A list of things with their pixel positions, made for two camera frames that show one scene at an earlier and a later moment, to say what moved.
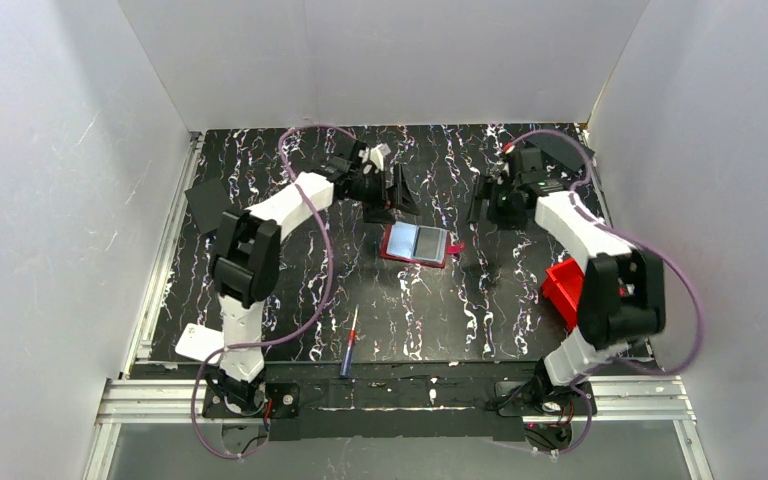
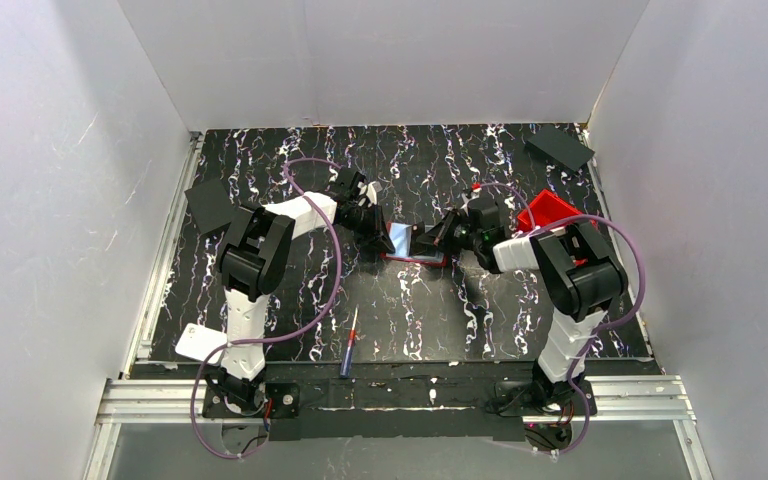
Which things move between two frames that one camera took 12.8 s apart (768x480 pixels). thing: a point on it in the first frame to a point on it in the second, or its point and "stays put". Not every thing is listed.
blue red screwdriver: x=350 y=346 stays put
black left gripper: x=388 y=193 to x=367 y=220
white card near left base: x=199 y=342 stays put
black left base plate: x=282 y=400 stays put
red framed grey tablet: x=419 y=244 stays put
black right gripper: x=486 y=201 to x=454 y=226
